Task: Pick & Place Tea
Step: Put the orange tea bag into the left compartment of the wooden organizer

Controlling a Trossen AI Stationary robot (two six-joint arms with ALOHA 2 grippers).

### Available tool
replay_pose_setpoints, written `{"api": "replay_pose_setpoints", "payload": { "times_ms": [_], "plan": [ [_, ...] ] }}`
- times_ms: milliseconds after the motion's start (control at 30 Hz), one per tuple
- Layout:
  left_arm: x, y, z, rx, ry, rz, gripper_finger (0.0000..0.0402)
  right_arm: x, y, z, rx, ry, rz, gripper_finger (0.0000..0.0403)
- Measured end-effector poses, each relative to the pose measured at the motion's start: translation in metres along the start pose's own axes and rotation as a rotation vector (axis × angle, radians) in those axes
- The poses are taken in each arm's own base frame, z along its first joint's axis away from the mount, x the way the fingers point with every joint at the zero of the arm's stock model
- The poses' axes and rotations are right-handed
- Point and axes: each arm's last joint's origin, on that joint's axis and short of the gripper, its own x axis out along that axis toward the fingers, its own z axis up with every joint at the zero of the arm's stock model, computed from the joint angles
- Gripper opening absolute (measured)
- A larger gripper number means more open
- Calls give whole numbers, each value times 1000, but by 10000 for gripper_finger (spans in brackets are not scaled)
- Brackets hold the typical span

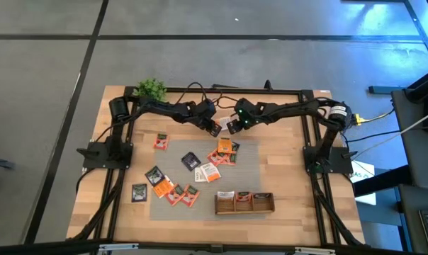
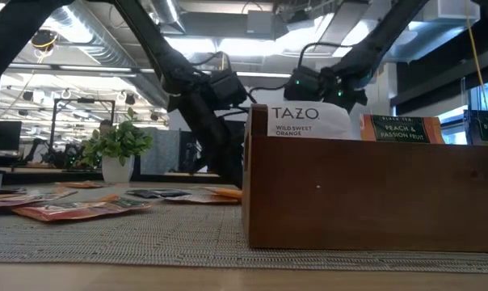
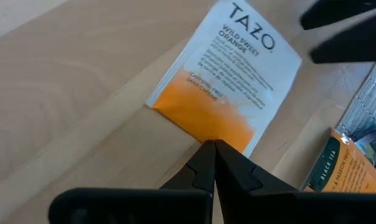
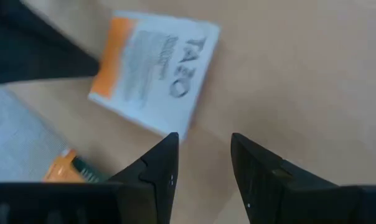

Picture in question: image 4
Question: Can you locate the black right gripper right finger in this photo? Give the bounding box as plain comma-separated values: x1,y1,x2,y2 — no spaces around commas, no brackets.
230,133,341,224

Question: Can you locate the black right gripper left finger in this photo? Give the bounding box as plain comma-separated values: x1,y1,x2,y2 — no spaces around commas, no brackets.
108,132,180,224

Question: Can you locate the white orange Tazo tea packet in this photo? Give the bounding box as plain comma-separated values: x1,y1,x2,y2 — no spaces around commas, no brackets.
87,10,222,141

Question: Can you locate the orange peach tea packet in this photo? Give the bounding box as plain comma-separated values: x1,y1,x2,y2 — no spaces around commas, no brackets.
42,147,111,184

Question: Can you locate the grey woven placemat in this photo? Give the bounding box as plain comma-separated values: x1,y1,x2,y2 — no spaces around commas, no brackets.
0,86,69,184

